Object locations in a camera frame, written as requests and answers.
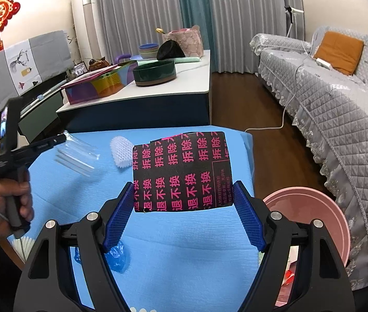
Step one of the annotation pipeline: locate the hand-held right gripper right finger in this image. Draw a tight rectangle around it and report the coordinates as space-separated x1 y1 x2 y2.
233 181 356 312

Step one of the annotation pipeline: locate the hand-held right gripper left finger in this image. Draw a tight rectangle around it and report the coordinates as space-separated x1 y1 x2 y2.
13 182 135 312

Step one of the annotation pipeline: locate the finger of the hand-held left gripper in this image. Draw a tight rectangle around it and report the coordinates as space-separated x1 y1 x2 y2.
30 135 67 153

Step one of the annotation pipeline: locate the clear plastic wrapper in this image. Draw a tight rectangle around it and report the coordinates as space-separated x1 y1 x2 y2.
54 130 101 178

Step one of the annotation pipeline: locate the pink plastic basin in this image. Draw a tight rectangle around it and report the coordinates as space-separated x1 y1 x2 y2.
262 187 350 306

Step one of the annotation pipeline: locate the black pink printed bag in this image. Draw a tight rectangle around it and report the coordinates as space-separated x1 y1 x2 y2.
132 131 235 213

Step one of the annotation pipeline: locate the television cabinet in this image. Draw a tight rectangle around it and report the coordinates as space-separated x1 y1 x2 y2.
0 78 74 166

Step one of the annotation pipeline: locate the blue plastic bag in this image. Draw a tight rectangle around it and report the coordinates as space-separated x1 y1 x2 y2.
73 240 128 273

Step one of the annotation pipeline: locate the white blue stick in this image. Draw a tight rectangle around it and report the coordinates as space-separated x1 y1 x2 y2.
20 78 68 116

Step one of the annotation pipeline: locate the white bubble wrap piece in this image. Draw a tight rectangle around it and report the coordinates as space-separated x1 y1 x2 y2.
110 135 134 170

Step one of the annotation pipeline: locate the rainbow plastic storage box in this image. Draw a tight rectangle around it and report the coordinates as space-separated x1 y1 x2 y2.
61 62 139 105

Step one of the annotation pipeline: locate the blue table mat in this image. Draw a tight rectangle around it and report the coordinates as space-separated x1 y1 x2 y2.
7 125 269 312

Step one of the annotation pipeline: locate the red wrapper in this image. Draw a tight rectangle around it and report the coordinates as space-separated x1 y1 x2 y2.
281 270 298 288

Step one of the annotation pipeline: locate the white pleated paper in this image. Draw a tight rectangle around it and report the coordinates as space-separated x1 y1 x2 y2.
12 236 37 262

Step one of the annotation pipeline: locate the brown teapot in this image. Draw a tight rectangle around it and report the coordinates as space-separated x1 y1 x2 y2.
88 57 110 71

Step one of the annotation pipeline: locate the white standing air conditioner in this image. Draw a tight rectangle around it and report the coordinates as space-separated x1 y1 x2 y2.
71 0 103 64

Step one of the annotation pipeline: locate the dark green round basin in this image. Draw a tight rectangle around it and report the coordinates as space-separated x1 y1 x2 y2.
132 59 177 87

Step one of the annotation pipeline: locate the stack of coloured bowls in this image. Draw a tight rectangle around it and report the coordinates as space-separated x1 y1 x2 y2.
138 43 159 60

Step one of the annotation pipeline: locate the grey quilted sofa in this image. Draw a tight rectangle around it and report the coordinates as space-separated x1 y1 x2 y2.
249 24 368 291

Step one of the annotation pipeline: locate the white coffee table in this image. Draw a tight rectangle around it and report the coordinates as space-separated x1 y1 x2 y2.
56 49 212 134

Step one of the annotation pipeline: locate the black round hat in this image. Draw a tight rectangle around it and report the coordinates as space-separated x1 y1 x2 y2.
157 40 186 61

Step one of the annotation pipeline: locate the grey curtain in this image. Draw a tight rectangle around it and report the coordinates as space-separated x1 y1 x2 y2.
205 0 304 74
85 0 184 62

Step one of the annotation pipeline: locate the pink lace basket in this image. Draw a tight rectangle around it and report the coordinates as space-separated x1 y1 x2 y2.
162 24 203 60

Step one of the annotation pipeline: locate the orange cushion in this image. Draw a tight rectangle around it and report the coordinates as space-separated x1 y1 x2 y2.
314 31 365 76

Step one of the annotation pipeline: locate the teal curtain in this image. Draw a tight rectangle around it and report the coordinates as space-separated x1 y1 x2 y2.
175 0 217 72

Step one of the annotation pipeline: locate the white floor stand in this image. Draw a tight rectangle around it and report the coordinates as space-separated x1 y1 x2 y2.
284 5 304 38

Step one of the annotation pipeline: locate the white power cable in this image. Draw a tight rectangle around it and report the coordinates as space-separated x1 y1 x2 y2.
245 42 317 133

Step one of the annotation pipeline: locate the purple handle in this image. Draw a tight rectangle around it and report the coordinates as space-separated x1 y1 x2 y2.
114 53 132 66

